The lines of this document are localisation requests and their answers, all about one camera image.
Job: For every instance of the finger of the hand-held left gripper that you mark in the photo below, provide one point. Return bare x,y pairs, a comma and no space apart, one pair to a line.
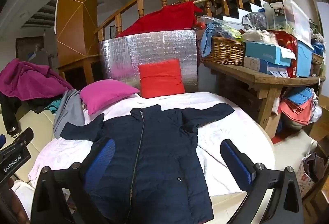
24,139

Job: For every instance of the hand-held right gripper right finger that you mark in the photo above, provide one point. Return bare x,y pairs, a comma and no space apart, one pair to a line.
235,162

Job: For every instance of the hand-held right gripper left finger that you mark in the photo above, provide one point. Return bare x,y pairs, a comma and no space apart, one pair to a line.
102,159

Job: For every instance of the navy padded jacket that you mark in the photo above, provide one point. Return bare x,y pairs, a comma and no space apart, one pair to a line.
159,152

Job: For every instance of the cream sofa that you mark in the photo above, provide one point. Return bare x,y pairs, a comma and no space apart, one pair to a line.
36,123

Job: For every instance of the black garment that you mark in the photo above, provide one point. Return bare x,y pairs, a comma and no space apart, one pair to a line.
7,110

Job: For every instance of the pale pink blanket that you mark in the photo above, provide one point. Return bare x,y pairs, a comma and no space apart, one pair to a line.
226,126

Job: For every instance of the teal cloth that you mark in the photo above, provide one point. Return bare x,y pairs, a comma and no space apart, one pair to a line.
54,107

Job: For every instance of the grey cloth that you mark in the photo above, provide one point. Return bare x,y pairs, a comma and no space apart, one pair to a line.
68,113

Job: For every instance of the beige patterned cloth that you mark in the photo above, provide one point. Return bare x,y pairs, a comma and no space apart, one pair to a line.
83,105

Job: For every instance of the magenta garment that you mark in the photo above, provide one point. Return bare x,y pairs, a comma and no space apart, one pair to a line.
28,80

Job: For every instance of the magenta pillow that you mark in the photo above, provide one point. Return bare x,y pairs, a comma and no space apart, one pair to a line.
108,94

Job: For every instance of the floral bag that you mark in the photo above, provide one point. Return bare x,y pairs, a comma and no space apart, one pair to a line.
308,175

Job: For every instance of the coral folded cloth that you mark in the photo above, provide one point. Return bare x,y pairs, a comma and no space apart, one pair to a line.
295,112

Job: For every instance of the wooden shelf unit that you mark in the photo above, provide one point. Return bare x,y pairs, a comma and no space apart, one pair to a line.
267,77

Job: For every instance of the blue folded cloth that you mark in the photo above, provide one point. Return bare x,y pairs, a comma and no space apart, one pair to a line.
299,96

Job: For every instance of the red pillow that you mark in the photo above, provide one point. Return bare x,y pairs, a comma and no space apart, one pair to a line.
160,77

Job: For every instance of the white and blue box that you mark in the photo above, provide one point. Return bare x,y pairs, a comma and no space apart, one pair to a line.
253,63

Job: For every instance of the blue cardboard box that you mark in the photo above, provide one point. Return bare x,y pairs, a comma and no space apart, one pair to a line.
262,50

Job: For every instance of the blue plastic bin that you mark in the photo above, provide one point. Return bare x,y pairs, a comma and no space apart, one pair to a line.
304,59

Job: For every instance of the silver foil insulation board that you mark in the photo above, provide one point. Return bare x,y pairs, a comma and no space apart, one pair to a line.
154,46

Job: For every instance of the clear filled plastic bag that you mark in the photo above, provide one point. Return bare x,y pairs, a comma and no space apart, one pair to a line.
259,36

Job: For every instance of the orange wooden column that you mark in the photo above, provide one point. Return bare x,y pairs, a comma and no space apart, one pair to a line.
77,20

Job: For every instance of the red bag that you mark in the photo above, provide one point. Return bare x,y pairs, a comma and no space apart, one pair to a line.
291,43

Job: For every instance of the small wicker basket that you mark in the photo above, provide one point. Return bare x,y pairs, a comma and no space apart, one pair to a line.
317,58

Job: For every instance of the dark filled plastic bag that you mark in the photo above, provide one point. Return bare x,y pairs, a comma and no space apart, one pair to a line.
254,20

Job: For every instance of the red cloth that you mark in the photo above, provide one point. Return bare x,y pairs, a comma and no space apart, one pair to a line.
164,19

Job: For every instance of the clear plastic storage box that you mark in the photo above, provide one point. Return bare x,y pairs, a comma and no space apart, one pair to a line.
295,18

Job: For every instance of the dark wall picture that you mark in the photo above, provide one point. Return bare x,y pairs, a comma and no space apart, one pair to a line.
28,46

